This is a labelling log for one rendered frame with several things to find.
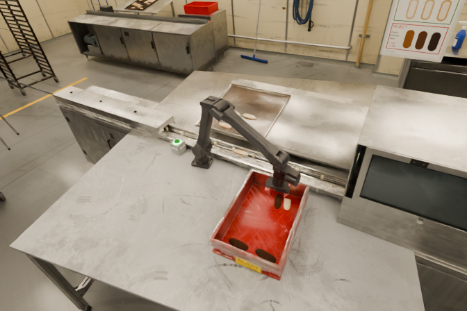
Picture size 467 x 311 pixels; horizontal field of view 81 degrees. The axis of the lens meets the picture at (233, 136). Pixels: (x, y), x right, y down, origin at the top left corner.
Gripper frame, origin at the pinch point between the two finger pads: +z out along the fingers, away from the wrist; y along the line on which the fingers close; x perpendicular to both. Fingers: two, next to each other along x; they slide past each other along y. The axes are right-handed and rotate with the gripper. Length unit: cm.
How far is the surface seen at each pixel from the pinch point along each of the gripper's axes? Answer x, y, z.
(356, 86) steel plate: 138, 51, 5
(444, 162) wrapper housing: -11, 54, -47
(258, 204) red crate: -4.4, -8.6, 4.9
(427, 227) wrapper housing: -15, 60, -16
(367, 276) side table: -31, 41, 2
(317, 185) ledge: 11.2, 19.9, -0.2
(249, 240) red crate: -25.6, -8.8, 4.4
